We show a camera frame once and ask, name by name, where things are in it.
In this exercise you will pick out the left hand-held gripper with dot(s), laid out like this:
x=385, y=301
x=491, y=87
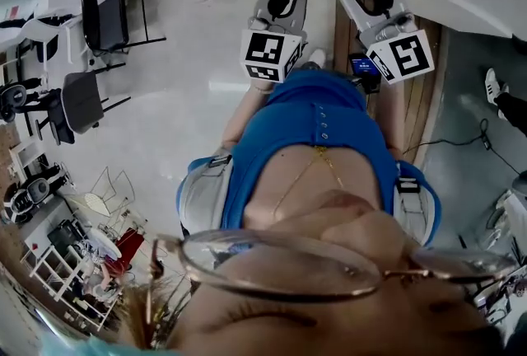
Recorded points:
x=269, y=49

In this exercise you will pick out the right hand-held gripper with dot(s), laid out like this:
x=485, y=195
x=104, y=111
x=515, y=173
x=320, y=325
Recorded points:
x=405, y=53

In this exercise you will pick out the person's left forearm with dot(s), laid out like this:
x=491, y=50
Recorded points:
x=243, y=119

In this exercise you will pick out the person's right forearm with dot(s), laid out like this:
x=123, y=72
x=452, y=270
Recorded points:
x=394, y=119

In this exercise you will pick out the black phone with blue screen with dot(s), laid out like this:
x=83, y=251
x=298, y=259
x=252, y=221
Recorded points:
x=364, y=68

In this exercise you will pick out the person's white shoe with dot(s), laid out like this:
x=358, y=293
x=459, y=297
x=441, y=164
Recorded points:
x=492, y=86
x=318, y=56

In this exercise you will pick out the person's blue shirt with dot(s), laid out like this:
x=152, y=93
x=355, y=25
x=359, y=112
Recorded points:
x=313, y=119

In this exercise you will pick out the black folding chair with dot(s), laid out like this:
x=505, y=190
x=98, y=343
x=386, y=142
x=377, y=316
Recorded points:
x=109, y=18

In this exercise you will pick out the grey folding chair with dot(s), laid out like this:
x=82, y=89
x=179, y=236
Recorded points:
x=82, y=103

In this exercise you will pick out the gold-rimmed glasses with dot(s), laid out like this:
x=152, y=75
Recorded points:
x=288, y=263

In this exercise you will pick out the white table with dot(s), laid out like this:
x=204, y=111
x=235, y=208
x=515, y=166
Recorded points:
x=53, y=0

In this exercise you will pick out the red cloth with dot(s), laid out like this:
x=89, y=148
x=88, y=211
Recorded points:
x=127, y=249

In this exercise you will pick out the person's face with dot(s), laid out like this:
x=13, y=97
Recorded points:
x=350, y=296

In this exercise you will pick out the black office chair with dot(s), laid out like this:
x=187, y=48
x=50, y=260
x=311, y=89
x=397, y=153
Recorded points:
x=14, y=99
x=31, y=193

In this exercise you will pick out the white shelf unit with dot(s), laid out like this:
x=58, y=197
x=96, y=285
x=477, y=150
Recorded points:
x=62, y=276

